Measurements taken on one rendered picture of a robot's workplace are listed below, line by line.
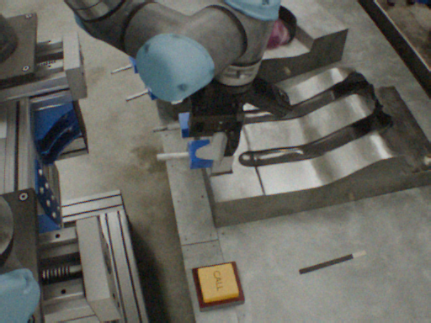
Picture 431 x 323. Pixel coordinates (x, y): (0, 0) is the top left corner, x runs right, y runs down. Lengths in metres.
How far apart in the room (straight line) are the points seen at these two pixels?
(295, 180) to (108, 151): 1.35
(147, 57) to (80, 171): 1.59
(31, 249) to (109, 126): 1.59
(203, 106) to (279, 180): 0.24
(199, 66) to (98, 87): 1.94
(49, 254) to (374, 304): 0.56
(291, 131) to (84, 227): 0.46
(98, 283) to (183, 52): 0.33
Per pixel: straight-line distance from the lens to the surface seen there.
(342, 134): 0.91
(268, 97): 0.69
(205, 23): 0.50
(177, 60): 0.46
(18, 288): 0.39
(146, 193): 1.91
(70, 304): 0.65
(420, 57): 1.41
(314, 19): 1.21
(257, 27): 0.54
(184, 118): 0.91
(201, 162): 0.80
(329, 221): 0.91
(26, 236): 0.64
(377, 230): 0.93
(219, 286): 0.78
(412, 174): 0.96
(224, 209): 0.82
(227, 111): 0.68
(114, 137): 2.13
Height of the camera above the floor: 1.56
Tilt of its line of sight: 51 degrees down
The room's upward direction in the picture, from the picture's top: straight up
